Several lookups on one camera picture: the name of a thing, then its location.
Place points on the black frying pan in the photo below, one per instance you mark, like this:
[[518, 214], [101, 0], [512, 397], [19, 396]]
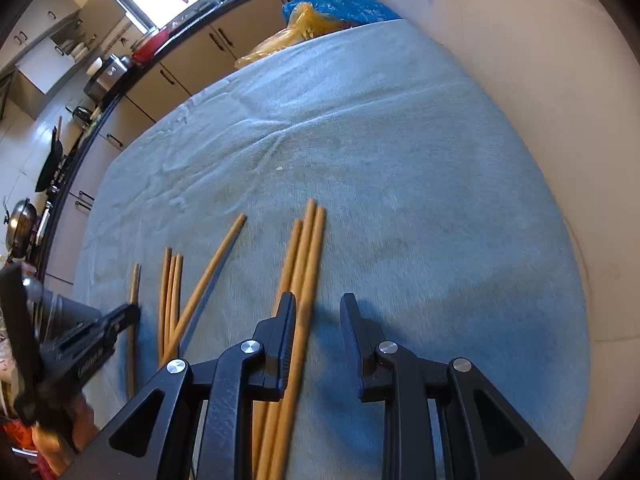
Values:
[[50, 160]]

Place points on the red basin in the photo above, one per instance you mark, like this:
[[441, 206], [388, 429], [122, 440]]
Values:
[[150, 45]]

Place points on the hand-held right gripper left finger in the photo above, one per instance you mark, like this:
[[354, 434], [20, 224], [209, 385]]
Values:
[[281, 360]]

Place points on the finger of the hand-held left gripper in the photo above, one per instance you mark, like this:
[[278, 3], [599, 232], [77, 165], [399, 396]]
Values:
[[95, 347]]

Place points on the light blue towel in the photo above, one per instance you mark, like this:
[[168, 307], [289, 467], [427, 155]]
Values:
[[375, 160]]

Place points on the black kettle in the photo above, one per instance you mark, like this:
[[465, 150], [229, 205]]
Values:
[[83, 116]]

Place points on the steel kettle pot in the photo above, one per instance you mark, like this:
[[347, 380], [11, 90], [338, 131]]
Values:
[[22, 227]]

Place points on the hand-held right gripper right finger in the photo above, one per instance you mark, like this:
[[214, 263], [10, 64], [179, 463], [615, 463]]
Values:
[[357, 355]]

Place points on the yellow plastic bag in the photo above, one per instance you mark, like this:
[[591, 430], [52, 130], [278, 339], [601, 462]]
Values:
[[300, 25]]

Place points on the beige kitchen cabinets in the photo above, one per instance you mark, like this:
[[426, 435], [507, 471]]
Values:
[[45, 10], [200, 60]]

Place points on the person's left hand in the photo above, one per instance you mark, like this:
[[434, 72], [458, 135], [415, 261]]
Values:
[[55, 452]]

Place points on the beige lower kitchen cabinets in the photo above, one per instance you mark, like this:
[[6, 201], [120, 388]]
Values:
[[200, 60]]

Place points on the beige upper kitchen cabinets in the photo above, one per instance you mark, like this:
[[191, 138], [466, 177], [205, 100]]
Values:
[[45, 10]]

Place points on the blue plastic bag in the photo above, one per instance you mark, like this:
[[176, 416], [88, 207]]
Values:
[[360, 10]]

